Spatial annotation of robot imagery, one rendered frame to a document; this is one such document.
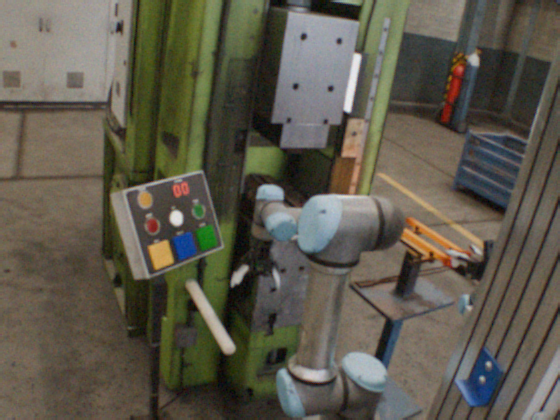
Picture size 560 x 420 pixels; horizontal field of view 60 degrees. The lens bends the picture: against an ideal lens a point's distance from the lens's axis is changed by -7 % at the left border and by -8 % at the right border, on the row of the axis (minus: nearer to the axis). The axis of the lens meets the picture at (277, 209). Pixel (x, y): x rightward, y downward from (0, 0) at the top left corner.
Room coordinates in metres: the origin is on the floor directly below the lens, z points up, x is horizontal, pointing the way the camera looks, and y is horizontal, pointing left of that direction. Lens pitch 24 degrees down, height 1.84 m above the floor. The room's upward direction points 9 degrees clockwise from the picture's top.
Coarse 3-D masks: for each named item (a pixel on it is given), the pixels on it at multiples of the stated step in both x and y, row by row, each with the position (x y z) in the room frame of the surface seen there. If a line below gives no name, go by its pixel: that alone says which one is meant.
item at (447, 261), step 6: (408, 234) 2.02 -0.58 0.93; (414, 234) 2.03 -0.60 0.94; (414, 240) 1.99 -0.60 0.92; (420, 240) 1.98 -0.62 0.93; (420, 246) 1.96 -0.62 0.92; (426, 246) 1.93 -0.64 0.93; (432, 246) 1.94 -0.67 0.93; (438, 252) 1.89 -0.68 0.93; (438, 258) 1.87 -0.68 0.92; (444, 258) 1.84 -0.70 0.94; (450, 258) 1.84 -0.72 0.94; (444, 264) 1.83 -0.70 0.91; (450, 264) 1.83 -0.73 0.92; (456, 270) 1.79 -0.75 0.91; (462, 270) 1.77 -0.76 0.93
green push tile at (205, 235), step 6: (198, 228) 1.55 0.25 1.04; (204, 228) 1.56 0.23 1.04; (210, 228) 1.58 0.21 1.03; (198, 234) 1.54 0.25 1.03; (204, 234) 1.55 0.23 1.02; (210, 234) 1.57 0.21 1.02; (198, 240) 1.53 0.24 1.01; (204, 240) 1.54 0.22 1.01; (210, 240) 1.56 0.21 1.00; (216, 240) 1.58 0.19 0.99; (204, 246) 1.53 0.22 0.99; (210, 246) 1.55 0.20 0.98
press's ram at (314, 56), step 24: (288, 24) 1.83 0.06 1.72; (312, 24) 1.88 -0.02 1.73; (336, 24) 1.93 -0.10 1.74; (264, 48) 1.95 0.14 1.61; (288, 48) 1.84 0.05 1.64; (312, 48) 1.89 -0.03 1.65; (336, 48) 1.94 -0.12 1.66; (264, 72) 1.93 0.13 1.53; (288, 72) 1.85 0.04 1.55; (312, 72) 1.90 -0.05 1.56; (336, 72) 1.95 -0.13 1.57; (264, 96) 1.90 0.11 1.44; (288, 96) 1.86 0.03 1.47; (312, 96) 1.90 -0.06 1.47; (336, 96) 1.96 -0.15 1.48; (288, 120) 1.89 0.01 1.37; (312, 120) 1.91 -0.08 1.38; (336, 120) 1.97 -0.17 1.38
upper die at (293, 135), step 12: (264, 120) 1.99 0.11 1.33; (264, 132) 1.98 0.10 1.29; (276, 132) 1.89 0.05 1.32; (288, 132) 1.87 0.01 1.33; (300, 132) 1.89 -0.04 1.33; (312, 132) 1.92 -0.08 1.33; (324, 132) 1.95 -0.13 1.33; (276, 144) 1.88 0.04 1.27; (288, 144) 1.87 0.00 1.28; (300, 144) 1.90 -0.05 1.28; (312, 144) 1.92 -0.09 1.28; (324, 144) 1.95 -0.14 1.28
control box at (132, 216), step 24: (120, 192) 1.41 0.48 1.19; (144, 192) 1.46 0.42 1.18; (168, 192) 1.53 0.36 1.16; (192, 192) 1.60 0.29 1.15; (120, 216) 1.41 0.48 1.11; (144, 216) 1.42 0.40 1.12; (168, 216) 1.49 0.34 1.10; (192, 216) 1.56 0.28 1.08; (144, 240) 1.38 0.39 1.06; (168, 240) 1.44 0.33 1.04; (192, 240) 1.51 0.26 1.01; (144, 264) 1.34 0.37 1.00
